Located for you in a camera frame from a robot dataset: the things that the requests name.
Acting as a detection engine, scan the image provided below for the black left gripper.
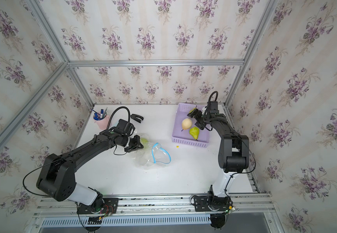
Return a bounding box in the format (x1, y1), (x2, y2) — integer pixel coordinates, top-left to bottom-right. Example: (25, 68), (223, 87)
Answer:
(120, 135), (145, 152)

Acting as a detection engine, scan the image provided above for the yellow pear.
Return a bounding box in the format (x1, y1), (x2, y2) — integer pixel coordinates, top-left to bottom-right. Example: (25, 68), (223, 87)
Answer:
(181, 118), (193, 131)

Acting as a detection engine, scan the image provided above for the clear zip-top plastic bag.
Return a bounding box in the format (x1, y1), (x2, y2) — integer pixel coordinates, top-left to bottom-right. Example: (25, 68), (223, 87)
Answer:
(133, 134), (172, 170)

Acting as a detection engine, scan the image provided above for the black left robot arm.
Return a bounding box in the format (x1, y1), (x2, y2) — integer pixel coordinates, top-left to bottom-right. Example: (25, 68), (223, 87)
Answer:
(36, 107), (144, 214)

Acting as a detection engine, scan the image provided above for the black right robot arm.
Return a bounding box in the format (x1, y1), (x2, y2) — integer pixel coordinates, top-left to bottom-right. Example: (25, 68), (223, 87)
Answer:
(187, 91), (251, 211)

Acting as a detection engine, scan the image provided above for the purple plastic basket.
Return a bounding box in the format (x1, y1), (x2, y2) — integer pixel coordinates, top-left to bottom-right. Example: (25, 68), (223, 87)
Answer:
(172, 103), (210, 148)

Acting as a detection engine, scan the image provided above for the black stapler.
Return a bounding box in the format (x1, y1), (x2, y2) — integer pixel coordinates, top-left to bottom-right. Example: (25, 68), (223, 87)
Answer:
(131, 114), (144, 123)

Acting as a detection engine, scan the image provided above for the pink pen cup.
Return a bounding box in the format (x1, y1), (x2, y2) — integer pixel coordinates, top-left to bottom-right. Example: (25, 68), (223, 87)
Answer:
(94, 115), (109, 131)

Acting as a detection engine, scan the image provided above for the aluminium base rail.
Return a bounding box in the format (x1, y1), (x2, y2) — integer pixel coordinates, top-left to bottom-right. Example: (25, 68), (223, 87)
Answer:
(34, 193), (275, 228)

